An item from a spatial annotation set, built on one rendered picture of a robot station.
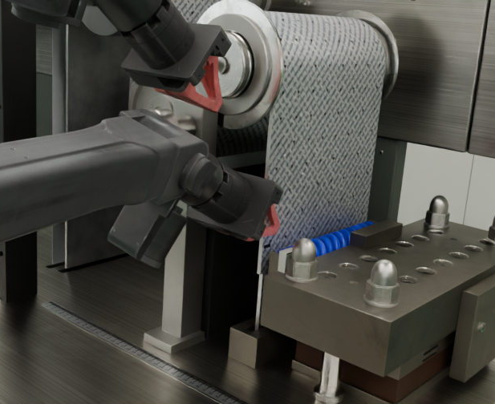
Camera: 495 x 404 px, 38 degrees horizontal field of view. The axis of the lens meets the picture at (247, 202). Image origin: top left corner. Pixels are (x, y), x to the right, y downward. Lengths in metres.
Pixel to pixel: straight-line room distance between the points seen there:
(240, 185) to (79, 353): 0.30
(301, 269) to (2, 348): 0.38
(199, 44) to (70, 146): 0.23
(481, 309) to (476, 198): 2.75
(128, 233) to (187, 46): 0.19
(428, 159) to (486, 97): 2.67
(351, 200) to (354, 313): 0.28
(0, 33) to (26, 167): 0.50
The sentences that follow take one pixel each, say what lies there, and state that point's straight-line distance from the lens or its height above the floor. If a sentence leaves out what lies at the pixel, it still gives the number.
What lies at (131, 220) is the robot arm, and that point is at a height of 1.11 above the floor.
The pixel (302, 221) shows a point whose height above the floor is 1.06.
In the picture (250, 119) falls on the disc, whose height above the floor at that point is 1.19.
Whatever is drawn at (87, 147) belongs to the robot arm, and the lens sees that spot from 0.53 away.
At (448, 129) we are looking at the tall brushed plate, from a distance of 1.05.
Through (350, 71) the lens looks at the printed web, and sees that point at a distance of 0.92.
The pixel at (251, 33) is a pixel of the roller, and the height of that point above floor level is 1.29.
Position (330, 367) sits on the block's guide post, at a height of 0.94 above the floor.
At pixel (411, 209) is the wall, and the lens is 3.77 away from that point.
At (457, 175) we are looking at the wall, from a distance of 3.63.
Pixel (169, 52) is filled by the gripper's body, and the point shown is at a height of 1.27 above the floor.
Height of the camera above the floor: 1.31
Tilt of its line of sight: 15 degrees down
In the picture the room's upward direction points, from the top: 4 degrees clockwise
